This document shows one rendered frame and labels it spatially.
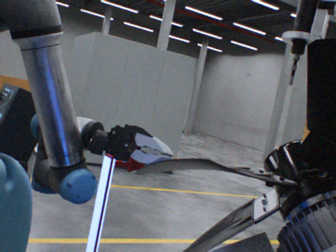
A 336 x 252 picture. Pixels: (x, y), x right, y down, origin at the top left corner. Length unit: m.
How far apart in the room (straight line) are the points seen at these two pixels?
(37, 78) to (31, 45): 0.06
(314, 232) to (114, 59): 6.31
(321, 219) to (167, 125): 6.70
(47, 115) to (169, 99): 6.56
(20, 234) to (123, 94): 6.80
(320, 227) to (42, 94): 0.56
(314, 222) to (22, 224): 0.62
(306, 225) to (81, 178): 0.44
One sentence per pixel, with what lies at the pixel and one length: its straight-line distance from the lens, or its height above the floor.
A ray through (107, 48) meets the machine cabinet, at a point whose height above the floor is 2.02.
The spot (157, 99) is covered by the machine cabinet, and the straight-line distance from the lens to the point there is 7.22.
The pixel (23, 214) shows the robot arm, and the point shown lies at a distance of 0.17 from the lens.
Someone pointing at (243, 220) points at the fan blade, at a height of 1.07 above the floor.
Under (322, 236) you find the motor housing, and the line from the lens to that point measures 0.74.
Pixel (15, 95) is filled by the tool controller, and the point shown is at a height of 1.23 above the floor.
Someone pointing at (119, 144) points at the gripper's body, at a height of 1.18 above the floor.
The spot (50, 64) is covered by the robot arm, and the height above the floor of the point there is 1.32.
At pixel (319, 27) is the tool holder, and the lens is 0.81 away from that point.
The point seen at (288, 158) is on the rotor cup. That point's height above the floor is 1.22.
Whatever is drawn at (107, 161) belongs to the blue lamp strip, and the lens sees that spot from 0.61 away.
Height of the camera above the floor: 1.28
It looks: 3 degrees down
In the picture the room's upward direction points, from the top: 11 degrees clockwise
